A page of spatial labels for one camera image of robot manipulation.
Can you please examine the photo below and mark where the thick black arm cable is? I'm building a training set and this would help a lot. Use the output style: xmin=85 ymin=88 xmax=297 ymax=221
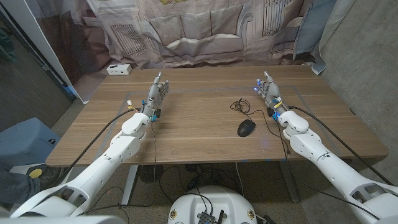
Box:
xmin=288 ymin=105 xmax=395 ymax=187
xmin=57 ymin=107 xmax=143 ymax=184

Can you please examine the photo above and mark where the white power strip box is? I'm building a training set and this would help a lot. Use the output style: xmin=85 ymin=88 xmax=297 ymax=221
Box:
xmin=106 ymin=63 xmax=132 ymax=76

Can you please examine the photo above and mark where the thin black mouse cable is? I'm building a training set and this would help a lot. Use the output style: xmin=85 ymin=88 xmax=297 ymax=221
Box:
xmin=229 ymin=98 xmax=292 ymax=156

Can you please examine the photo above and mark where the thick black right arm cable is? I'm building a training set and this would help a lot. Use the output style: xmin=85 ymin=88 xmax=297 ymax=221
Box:
xmin=288 ymin=105 xmax=395 ymax=187

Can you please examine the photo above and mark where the grey table leg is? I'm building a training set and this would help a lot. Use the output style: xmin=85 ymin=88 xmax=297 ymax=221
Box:
xmin=278 ymin=161 xmax=300 ymax=203

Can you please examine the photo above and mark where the black computer mouse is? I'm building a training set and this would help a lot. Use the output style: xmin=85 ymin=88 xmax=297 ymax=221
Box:
xmin=237 ymin=119 xmax=257 ymax=138

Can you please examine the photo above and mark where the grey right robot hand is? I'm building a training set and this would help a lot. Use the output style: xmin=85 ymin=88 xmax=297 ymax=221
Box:
xmin=253 ymin=70 xmax=289 ymax=116

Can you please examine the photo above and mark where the white cloth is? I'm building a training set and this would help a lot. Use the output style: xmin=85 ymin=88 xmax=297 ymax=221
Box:
xmin=310 ymin=0 xmax=357 ymax=75

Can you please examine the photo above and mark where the white table leg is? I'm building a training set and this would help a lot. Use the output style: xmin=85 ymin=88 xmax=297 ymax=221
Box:
xmin=120 ymin=164 xmax=139 ymax=206

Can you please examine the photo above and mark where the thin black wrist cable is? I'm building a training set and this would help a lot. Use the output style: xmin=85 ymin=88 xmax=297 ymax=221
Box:
xmin=275 ymin=119 xmax=382 ymax=220
xmin=76 ymin=119 xmax=158 ymax=217

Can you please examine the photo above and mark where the thin black left wrist cable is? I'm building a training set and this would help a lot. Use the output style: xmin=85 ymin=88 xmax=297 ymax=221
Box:
xmin=76 ymin=119 xmax=158 ymax=217

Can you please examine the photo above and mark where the blue cloth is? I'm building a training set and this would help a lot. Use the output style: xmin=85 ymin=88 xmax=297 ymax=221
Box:
xmin=292 ymin=0 xmax=338 ymax=62

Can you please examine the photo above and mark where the round black floor fan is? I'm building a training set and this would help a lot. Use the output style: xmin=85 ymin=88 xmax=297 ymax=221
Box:
xmin=139 ymin=164 xmax=164 ymax=184

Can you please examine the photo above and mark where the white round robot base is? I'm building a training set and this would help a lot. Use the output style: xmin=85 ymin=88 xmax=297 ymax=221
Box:
xmin=167 ymin=185 xmax=258 ymax=224

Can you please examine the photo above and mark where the grey cable under table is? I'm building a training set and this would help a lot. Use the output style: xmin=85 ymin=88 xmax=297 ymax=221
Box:
xmin=235 ymin=162 xmax=246 ymax=197

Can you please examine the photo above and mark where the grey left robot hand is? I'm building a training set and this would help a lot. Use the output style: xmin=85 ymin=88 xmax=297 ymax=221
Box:
xmin=142 ymin=71 xmax=170 ymax=119

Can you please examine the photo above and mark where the person leg in blue jeans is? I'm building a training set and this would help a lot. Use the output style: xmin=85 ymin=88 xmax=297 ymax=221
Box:
xmin=0 ymin=164 xmax=41 ymax=205

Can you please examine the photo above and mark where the blue-grey plastic bin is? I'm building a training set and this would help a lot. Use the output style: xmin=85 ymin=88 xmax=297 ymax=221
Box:
xmin=0 ymin=117 xmax=62 ymax=170

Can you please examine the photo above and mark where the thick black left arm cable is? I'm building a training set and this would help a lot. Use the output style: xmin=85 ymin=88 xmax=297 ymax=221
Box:
xmin=57 ymin=107 xmax=143 ymax=184

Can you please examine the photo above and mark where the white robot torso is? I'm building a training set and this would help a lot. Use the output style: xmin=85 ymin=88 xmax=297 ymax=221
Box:
xmin=0 ymin=215 xmax=127 ymax=224

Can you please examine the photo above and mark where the white base with yellow pads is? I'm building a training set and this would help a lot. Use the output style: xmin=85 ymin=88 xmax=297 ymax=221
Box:
xmin=9 ymin=163 xmax=63 ymax=184

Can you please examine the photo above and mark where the black floor cable loop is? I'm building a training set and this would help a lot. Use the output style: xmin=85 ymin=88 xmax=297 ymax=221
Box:
xmin=158 ymin=166 xmax=189 ymax=203

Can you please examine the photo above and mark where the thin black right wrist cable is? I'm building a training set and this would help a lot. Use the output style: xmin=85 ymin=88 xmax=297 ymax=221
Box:
xmin=275 ymin=119 xmax=382 ymax=220

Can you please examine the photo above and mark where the white partition board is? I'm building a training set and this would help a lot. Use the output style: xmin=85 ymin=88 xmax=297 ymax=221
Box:
xmin=0 ymin=0 xmax=91 ymax=105

